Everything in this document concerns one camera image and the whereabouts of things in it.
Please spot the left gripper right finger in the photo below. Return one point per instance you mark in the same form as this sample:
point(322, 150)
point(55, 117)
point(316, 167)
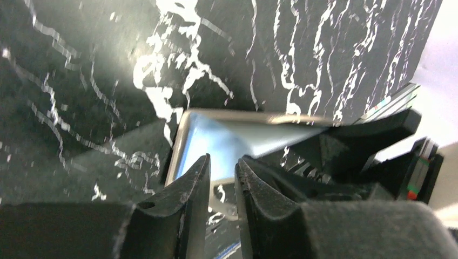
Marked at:
point(273, 226)

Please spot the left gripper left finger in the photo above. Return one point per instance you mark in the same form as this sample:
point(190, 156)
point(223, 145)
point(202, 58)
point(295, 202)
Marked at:
point(169, 224)

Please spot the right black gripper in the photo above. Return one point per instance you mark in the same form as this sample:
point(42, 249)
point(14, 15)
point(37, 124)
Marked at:
point(343, 153)

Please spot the silver metal card holder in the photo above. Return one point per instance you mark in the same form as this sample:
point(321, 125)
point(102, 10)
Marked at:
point(227, 135)

